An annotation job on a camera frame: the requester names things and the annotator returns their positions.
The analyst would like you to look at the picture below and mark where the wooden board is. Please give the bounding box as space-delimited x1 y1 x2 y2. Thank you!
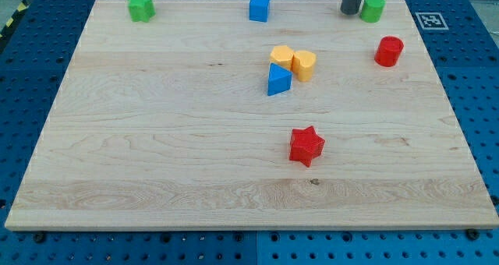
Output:
5 0 498 231

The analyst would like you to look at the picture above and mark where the blue triangle block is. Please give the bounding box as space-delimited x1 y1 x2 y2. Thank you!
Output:
267 63 292 96

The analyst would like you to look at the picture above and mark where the red star block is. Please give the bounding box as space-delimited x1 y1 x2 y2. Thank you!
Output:
289 125 325 168

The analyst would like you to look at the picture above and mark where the yellow hexagon block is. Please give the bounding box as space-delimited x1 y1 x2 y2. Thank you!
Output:
269 45 295 71

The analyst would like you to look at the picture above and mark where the yellow heart block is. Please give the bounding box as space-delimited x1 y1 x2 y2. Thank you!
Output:
292 50 317 82

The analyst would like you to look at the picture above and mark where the blue cube block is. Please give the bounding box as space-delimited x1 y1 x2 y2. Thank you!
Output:
249 0 270 22

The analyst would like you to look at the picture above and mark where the green star block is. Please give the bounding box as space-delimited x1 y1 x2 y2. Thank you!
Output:
127 0 155 23

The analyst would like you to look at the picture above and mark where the green cylinder block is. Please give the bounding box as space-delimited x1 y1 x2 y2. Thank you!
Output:
359 0 385 23

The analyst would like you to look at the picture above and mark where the white fiducial marker tag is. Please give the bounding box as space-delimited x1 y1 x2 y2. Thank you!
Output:
416 12 448 30

